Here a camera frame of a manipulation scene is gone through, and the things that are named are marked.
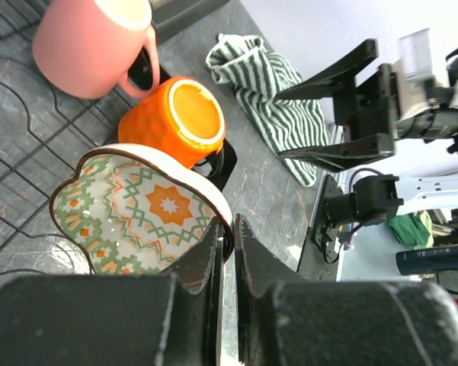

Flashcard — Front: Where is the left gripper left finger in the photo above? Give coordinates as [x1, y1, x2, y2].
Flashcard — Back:
[0, 219, 224, 365]

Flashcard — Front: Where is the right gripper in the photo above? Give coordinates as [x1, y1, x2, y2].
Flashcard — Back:
[274, 38, 399, 169]

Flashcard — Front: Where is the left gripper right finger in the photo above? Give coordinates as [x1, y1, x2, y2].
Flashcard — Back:
[234, 215, 458, 365]

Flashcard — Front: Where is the small green patterned bowl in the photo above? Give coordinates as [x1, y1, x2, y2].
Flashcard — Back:
[49, 143, 234, 275]

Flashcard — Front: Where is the orange mug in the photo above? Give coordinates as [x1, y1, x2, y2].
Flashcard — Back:
[117, 77, 226, 178]

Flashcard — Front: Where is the pink mug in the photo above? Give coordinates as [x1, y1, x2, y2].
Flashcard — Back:
[32, 0, 160, 99]

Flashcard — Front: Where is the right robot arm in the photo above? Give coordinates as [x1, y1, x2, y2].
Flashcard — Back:
[277, 29, 458, 231]

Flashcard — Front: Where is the striped green white towel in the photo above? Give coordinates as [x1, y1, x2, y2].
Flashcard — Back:
[205, 33, 331, 188]

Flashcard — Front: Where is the green cloth background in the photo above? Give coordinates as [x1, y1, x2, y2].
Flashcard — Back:
[387, 211, 434, 250]

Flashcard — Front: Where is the dark blue bottle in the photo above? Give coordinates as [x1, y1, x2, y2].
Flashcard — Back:
[396, 245, 458, 275]

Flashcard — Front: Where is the black compartment display box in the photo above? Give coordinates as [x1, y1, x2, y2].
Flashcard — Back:
[149, 0, 228, 44]

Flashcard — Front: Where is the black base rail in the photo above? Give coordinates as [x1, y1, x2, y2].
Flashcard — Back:
[297, 174, 351, 281]

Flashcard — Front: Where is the black wire dish rack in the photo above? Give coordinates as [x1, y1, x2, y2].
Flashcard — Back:
[0, 1, 138, 277]

